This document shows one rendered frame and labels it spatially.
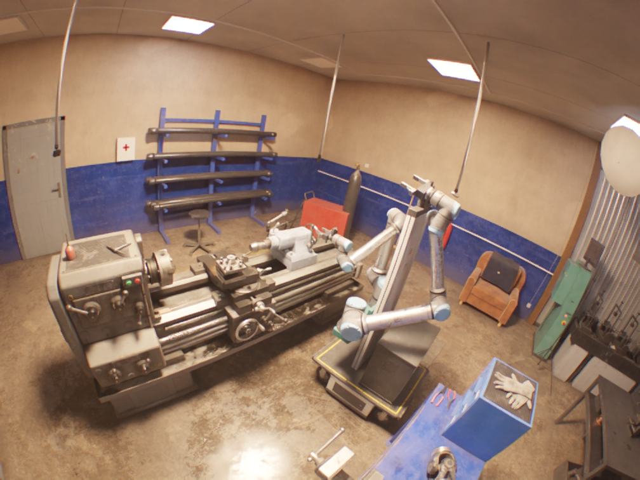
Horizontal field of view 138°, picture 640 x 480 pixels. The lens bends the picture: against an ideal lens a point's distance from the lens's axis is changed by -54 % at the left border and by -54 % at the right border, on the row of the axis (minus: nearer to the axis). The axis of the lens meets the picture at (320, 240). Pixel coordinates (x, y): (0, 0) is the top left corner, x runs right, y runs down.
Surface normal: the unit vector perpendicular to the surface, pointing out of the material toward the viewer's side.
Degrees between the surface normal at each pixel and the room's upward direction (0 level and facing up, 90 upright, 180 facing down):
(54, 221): 90
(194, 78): 90
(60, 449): 0
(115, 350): 32
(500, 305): 90
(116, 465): 0
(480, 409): 90
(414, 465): 0
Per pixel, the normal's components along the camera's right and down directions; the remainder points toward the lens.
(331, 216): -0.41, 0.30
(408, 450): 0.18, -0.90
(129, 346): 0.52, -0.54
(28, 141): 0.70, 0.41
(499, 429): -0.69, 0.18
